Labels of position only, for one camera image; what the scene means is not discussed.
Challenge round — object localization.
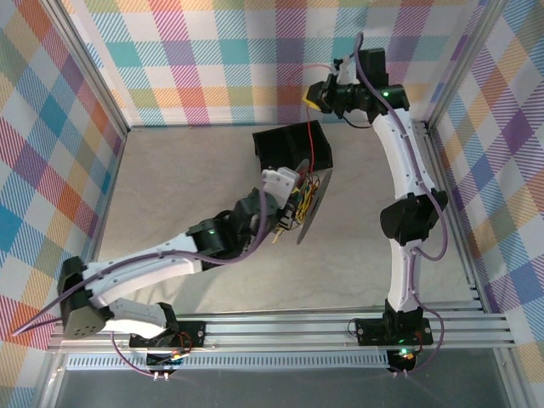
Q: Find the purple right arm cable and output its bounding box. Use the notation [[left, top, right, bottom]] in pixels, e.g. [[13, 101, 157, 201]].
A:
[[354, 31, 450, 379]]

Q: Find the thin black cable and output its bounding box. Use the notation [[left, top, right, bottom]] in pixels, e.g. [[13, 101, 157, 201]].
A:
[[342, 112, 376, 129]]

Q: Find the black two-compartment bin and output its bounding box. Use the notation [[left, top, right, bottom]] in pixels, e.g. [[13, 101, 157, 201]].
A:
[[252, 120, 335, 178]]

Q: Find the black cable spool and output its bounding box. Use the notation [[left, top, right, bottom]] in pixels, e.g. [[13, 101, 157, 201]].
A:
[[292, 159, 335, 246]]

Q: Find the red cable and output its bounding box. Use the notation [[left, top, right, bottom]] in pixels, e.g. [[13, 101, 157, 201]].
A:
[[302, 63, 339, 180]]

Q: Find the aluminium corner post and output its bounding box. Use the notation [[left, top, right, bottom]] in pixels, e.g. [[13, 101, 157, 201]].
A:
[[41, 0, 131, 137], [422, 0, 511, 128]]

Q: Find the black electronics board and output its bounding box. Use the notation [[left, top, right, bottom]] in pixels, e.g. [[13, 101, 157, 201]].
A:
[[146, 348, 192, 370], [388, 347, 420, 371]]

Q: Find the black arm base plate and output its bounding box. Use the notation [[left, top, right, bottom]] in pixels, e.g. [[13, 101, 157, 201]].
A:
[[128, 319, 207, 349], [354, 317, 435, 347]]

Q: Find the slotted grey cable duct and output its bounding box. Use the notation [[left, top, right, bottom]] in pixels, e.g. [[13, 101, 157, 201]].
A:
[[66, 354, 390, 370]]

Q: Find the long yellow cable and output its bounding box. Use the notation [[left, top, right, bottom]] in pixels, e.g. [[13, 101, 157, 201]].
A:
[[271, 180, 324, 246]]

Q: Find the plaid cloth backdrop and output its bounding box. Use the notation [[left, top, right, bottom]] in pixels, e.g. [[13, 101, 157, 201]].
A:
[[0, 0, 544, 408]]

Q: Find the aluminium side rail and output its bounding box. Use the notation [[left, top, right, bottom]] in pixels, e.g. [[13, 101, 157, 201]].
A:
[[417, 120, 490, 316]]

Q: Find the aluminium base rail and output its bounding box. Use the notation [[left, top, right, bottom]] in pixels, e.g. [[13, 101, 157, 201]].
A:
[[47, 302, 516, 353]]

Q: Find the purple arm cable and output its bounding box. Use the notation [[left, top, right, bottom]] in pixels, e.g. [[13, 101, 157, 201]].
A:
[[10, 190, 269, 379], [354, 31, 450, 379]]

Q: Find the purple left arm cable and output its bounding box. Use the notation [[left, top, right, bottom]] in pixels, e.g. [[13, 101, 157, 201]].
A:
[[10, 190, 269, 379]]

